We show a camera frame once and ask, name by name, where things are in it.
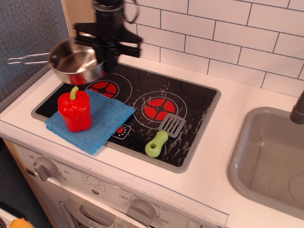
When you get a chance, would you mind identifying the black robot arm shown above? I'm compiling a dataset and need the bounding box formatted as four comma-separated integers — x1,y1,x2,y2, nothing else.
74,0,143,73

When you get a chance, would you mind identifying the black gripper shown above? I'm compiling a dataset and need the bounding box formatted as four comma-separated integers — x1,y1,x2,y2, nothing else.
74,8,143,73

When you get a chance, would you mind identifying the black toy stovetop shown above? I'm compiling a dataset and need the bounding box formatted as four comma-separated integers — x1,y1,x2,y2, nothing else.
31,61,221,174

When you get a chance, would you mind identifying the grey oven door handle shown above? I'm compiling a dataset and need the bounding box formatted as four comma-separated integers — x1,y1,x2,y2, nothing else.
65,199,152,228

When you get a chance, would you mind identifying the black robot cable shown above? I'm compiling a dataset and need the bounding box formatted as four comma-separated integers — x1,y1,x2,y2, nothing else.
123,0,141,24

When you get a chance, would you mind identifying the grey oven knob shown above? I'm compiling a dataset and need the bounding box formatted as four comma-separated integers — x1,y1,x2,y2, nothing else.
126,199,156,227
34,157,58,181

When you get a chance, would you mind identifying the grey spatula with green handle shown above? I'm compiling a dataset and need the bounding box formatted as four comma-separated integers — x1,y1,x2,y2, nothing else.
145,114,185,158

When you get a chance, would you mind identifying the blue folded cloth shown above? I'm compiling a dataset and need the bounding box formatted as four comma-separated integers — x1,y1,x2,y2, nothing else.
45,90,135,155

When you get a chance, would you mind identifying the red toy bell pepper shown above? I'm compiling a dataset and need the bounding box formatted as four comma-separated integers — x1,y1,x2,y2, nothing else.
58,86,92,133

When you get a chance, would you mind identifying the orange plush object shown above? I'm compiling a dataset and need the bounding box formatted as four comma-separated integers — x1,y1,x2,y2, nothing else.
9,218,34,228

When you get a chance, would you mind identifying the grey toy faucet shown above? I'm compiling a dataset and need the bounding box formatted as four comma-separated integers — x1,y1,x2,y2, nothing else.
289,91,304,124

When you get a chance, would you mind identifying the grey left oven knob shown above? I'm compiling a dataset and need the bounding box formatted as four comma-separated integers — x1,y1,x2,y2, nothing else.
34,157,58,181

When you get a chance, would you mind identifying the wooden side post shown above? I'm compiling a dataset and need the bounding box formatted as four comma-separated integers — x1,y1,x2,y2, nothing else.
61,0,96,37

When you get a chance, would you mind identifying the grey toy sink basin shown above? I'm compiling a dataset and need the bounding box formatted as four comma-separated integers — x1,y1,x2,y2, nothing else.
228,107,304,219

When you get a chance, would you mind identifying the metal pot with wire handle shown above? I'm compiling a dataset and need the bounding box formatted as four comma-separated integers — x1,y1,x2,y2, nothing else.
7,38,105,86

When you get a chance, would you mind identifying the grey right oven knob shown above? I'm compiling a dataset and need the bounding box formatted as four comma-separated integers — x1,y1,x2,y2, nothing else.
126,199,156,227

